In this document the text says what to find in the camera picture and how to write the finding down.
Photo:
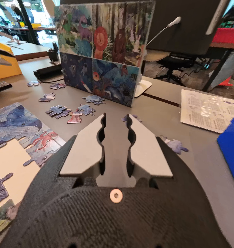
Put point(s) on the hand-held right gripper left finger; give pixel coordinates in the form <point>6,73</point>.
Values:
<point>82,155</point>

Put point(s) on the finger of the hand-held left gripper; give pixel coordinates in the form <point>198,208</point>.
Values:
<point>0,61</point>
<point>0,52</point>

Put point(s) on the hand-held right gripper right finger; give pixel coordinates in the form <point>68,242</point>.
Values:
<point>149,155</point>

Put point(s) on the pink orange clownfish puzzle piece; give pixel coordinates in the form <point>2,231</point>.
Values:
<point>75,118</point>

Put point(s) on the ocean jigsaw puzzle board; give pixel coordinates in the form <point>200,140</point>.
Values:
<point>12,155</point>

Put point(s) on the large yellow storage bin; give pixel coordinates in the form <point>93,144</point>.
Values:
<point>6,71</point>

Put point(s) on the purple white tabbed puzzle piece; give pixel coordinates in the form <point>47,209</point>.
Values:
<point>177,146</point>

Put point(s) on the pink lined coral puzzle piece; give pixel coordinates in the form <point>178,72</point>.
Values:
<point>137,118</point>

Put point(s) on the purple fan coral puzzle piece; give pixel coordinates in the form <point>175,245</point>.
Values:
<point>33,83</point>

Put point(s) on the black pole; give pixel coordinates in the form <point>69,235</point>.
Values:
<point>26,19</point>

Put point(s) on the purple blue puzzle piece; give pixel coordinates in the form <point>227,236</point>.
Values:
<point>124,118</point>

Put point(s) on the black charging hub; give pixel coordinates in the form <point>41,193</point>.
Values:
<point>47,71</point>

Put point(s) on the pile of loose puzzle pieces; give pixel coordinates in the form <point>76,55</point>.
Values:
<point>56,111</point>

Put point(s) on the white patch blue puzzle piece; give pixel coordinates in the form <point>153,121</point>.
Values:
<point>47,97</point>

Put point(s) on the printed sheet in clear sleeve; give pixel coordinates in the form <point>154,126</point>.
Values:
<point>202,108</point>

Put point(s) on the blue plastic object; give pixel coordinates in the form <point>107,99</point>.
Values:
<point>233,151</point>

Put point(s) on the black office chair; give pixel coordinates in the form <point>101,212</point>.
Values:
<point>175,62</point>

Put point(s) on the tan small table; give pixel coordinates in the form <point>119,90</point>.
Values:
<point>155,55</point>

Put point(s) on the illustrated puzzle box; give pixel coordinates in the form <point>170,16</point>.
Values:
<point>105,48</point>

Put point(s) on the orange floor object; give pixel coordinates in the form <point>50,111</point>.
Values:
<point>226,83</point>

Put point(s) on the wooden table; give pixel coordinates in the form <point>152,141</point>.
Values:
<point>225,46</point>

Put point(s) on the red storage bin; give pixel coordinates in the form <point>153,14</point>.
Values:
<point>227,35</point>

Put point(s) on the black camera battery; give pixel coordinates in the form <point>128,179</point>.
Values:
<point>1,86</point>

